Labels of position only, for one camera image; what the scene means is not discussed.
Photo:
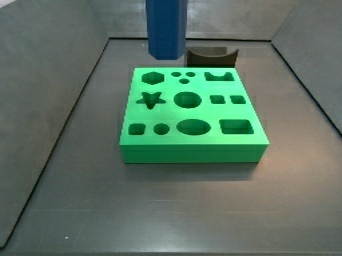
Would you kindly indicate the blue hexagonal prism peg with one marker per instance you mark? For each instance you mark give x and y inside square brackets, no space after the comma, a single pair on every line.
[166,28]

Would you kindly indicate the green shape sorter block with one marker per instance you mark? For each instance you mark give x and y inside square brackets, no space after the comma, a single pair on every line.
[190,115]

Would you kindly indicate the dark curved holder block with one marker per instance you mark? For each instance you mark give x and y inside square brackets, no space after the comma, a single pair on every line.
[215,57]

